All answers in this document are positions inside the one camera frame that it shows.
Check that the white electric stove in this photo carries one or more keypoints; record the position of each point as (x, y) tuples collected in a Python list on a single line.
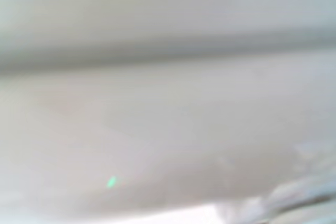
[(157, 103)]

